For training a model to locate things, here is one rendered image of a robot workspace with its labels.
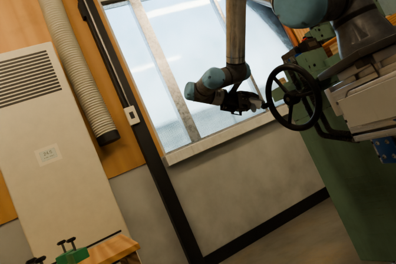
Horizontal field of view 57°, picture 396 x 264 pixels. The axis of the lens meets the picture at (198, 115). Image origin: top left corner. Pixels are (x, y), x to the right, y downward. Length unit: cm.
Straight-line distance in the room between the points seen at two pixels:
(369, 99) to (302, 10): 27
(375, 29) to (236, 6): 52
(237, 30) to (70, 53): 152
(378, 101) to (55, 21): 230
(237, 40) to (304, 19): 49
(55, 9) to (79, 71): 47
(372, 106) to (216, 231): 212
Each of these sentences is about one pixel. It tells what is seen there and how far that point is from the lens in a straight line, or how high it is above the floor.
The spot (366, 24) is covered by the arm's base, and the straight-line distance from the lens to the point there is 103.
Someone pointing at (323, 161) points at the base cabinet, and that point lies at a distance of 181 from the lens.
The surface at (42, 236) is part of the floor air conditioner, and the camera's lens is 230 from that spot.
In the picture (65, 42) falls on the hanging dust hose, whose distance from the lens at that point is 267.
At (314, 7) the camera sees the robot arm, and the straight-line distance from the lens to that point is 92.
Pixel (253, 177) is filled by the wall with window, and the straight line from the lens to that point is 295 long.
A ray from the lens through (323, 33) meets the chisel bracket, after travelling 182.
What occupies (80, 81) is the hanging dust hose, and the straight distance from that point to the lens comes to 257.
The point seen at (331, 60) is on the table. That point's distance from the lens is 162.
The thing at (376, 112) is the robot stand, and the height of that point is 68.
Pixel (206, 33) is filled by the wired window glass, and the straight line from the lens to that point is 324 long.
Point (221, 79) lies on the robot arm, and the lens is 133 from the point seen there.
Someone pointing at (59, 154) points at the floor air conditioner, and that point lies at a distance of 232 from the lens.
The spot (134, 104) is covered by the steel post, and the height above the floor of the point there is 128.
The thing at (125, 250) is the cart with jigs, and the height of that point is 52.
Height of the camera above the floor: 74
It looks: 6 degrees up
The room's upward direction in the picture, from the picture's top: 24 degrees counter-clockwise
